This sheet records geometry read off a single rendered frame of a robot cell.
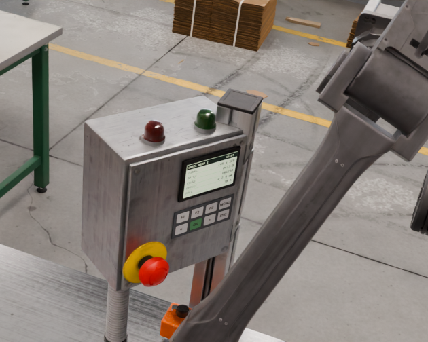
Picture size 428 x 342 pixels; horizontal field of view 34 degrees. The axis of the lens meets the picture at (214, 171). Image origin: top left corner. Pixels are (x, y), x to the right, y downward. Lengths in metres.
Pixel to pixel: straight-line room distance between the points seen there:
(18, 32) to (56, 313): 1.57
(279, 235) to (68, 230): 2.35
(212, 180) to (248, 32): 4.09
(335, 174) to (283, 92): 3.70
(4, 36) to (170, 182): 2.07
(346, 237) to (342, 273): 0.25
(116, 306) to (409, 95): 0.53
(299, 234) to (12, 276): 0.95
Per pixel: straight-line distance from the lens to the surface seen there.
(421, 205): 1.85
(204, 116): 0.79
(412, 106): 0.69
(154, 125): 0.76
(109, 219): 0.81
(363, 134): 0.69
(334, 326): 2.77
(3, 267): 1.59
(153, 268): 0.81
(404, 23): 0.71
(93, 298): 1.51
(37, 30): 2.86
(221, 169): 0.82
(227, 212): 0.87
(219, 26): 4.93
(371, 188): 3.61
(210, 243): 0.89
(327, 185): 0.69
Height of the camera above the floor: 1.87
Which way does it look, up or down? 33 degrees down
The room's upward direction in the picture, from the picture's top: 8 degrees clockwise
